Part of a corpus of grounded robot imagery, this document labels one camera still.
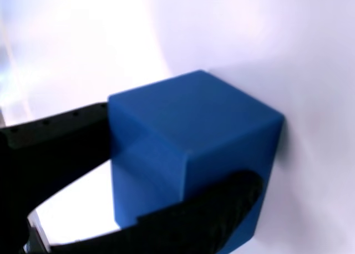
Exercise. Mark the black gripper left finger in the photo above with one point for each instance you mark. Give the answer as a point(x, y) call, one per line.
point(55, 143)

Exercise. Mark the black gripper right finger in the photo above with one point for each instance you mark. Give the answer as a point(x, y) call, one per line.
point(194, 223)

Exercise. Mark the blue block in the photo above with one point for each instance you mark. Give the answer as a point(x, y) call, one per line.
point(194, 121)

